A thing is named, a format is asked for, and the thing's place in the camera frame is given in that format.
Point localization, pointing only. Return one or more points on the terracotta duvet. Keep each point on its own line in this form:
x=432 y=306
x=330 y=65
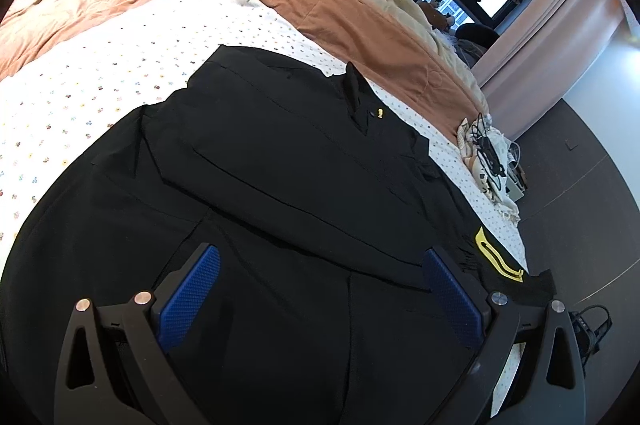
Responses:
x=310 y=0

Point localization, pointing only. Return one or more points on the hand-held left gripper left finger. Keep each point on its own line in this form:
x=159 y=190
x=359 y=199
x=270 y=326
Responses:
x=192 y=295

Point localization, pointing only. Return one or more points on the black chair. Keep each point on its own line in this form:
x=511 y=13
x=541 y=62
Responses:
x=477 y=36

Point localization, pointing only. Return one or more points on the cream fringed throw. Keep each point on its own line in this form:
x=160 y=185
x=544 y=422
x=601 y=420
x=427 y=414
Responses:
x=495 y=195

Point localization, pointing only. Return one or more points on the white dotted bed sheet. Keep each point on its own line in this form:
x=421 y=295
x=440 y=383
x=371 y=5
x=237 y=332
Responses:
x=100 y=55

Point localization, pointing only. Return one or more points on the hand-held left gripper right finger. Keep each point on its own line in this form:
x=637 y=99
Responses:
x=450 y=300

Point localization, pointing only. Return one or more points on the pink curtain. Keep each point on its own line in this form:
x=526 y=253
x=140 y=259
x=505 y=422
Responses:
x=550 y=30

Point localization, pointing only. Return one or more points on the beige blanket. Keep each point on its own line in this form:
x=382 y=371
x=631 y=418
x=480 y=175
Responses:
x=415 y=20

